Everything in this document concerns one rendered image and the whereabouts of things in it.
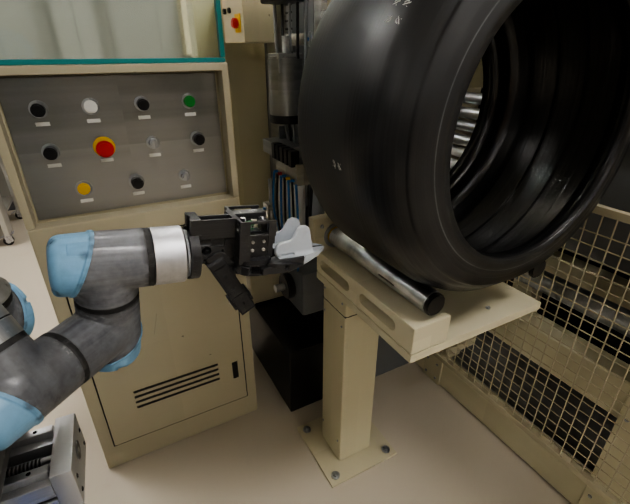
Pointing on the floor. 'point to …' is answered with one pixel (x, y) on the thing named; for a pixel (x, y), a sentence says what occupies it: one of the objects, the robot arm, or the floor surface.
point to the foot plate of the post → (378, 448)
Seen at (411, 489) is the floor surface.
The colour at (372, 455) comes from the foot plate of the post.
